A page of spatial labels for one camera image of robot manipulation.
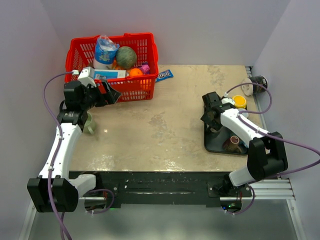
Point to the pink purple toy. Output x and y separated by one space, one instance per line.
145 69

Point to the blue mug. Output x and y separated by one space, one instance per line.
241 142

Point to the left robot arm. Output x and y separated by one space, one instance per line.
53 187

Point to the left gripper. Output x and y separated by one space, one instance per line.
110 97

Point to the blue candy packet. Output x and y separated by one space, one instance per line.
167 74

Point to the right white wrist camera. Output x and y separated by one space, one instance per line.
228 100

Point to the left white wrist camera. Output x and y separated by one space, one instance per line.
86 76

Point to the cream white mug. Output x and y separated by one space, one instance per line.
214 130

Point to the yellow mug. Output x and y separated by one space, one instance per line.
240 101

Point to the green melon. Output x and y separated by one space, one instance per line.
126 57

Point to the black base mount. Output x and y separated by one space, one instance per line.
164 188

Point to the orange fruit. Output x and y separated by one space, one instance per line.
136 72

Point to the grey mug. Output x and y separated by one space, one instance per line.
244 112

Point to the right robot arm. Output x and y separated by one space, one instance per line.
266 151

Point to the black white paper cup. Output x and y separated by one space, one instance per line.
254 85

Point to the blue white box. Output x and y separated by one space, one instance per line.
106 74

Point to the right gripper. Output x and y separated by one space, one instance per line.
207 111

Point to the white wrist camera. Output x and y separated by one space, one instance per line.
86 76
228 100

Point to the red plastic basket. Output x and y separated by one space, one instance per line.
81 54

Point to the brown maroon mug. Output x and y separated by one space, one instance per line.
231 145

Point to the blue white plastic bag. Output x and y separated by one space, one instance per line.
105 53

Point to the green mug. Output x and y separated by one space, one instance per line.
90 125

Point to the black tray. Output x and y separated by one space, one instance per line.
213 141

